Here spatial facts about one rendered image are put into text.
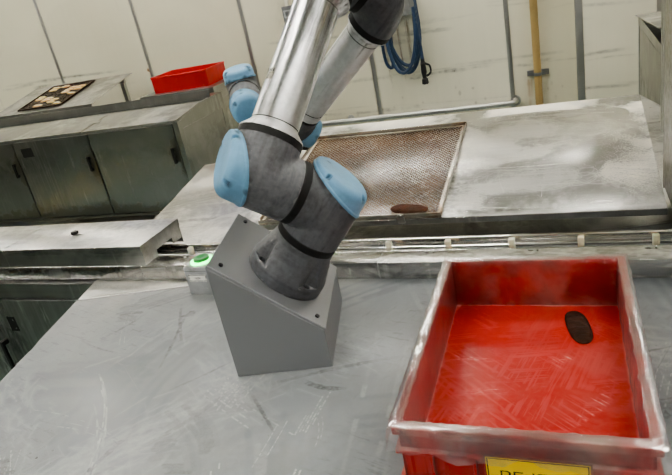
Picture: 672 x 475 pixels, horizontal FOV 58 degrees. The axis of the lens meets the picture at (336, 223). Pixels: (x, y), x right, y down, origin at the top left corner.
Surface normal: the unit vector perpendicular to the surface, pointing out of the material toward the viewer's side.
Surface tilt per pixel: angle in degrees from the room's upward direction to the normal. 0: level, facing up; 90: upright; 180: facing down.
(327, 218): 101
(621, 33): 90
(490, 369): 0
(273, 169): 73
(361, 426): 0
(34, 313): 90
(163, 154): 90
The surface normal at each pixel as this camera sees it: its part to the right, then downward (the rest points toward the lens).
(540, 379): -0.19, -0.91
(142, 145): -0.32, 0.42
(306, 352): -0.08, 0.40
